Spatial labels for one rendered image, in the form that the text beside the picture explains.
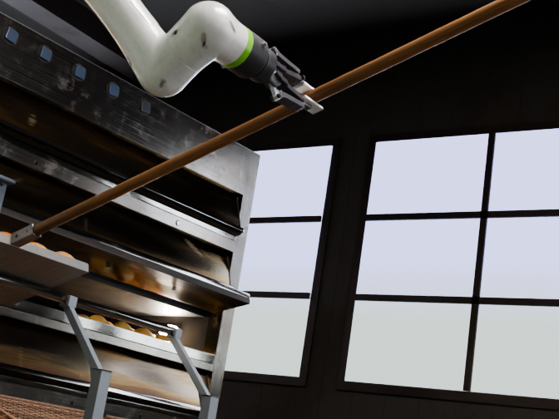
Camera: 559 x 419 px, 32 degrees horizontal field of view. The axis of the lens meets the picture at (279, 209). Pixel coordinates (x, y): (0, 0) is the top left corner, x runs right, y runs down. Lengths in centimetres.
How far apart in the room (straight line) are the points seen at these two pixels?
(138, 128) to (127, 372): 94
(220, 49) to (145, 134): 195
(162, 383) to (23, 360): 68
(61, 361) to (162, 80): 179
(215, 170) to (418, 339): 164
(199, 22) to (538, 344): 334
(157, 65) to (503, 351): 335
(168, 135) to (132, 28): 198
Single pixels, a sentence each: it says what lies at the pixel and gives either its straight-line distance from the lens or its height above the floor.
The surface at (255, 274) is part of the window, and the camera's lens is 581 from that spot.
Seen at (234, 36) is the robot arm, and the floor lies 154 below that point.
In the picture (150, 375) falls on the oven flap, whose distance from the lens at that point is 384.
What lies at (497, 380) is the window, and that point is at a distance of 496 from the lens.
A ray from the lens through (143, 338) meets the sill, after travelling 379.
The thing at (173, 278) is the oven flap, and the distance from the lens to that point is 371.
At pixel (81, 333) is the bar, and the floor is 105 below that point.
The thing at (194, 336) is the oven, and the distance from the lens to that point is 420.
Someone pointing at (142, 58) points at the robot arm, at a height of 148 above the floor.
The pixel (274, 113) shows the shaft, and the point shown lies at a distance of 221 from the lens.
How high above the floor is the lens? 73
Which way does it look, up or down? 15 degrees up
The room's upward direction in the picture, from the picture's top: 9 degrees clockwise
